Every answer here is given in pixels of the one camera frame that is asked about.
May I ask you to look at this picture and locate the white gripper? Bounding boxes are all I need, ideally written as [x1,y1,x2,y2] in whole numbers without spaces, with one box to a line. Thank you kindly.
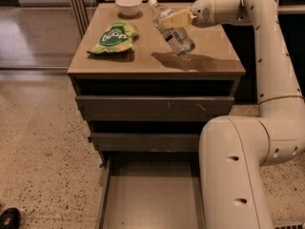
[158,0,216,29]

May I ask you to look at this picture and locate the clear plastic water bottle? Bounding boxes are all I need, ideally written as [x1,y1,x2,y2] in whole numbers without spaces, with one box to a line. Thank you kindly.
[148,0,195,56]

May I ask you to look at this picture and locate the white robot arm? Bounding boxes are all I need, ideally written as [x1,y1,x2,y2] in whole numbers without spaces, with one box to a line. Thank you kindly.
[159,0,305,229]

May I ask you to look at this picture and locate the grey drawer cabinet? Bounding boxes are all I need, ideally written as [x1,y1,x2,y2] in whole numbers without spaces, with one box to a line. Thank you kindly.
[68,4,245,143]

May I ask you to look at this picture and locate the top grey drawer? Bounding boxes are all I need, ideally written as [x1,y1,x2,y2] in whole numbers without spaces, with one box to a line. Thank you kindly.
[75,95,234,122]

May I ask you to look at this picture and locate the middle grey drawer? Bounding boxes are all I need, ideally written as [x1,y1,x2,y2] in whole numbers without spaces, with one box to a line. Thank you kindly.
[90,133,199,152]

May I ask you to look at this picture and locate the bottom grey open drawer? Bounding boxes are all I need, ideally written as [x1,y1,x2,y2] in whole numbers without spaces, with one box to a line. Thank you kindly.
[96,152,206,229]

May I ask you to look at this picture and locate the white ceramic bowl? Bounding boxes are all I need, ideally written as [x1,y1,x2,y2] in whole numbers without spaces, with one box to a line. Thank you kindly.
[115,0,142,17]

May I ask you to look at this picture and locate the green snack bag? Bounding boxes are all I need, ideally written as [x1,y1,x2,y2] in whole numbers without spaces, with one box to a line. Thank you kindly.
[89,21,139,54]

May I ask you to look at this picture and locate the floor vent grille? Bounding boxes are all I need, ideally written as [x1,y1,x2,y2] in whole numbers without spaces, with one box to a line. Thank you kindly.
[274,221,305,229]

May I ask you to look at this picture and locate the black shoe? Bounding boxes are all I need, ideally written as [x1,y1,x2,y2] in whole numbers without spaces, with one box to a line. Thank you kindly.
[0,208,20,229]

